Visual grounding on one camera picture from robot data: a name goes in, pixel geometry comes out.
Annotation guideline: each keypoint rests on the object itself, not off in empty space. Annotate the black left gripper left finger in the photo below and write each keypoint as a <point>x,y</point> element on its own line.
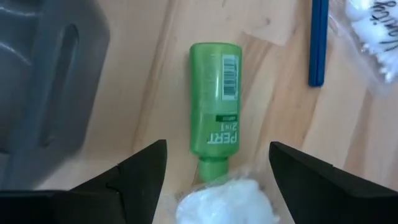
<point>136,180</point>

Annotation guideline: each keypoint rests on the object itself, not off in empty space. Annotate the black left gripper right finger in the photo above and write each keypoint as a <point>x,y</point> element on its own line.
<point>317,193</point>

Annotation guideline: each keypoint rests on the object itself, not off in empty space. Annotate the clear bag of cotton balls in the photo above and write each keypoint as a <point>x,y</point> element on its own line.
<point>224,202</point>

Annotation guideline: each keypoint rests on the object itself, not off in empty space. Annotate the green Pert shampoo bottle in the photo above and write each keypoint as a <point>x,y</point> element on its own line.
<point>211,93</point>

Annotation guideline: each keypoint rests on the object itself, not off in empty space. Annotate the blue disposable razor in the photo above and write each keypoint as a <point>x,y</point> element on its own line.
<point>318,43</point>

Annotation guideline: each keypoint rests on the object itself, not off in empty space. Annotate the dark brown plastic bin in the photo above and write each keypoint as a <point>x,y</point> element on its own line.
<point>46,77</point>

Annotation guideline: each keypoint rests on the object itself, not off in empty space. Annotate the labelled bag of cotton swabs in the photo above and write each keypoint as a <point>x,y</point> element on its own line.
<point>373,34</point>

